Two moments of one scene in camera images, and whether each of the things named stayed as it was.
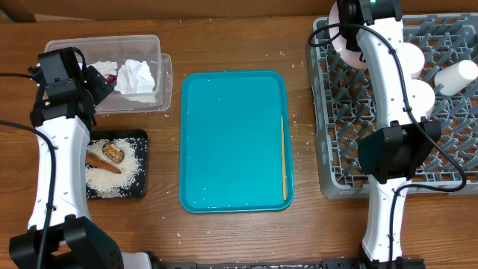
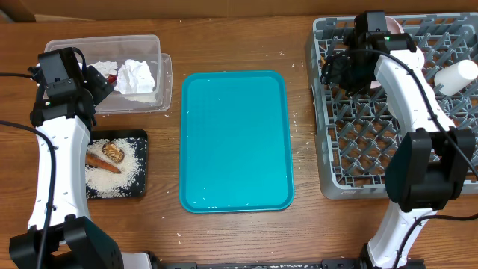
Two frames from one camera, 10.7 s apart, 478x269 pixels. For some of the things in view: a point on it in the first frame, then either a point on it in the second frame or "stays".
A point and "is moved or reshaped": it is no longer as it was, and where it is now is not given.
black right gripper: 352,46 → 332,77
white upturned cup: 456,76 stays
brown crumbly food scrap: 113,152 stays
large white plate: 356,59 is moved or reshaped
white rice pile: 106,183 stays
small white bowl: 414,60 stays
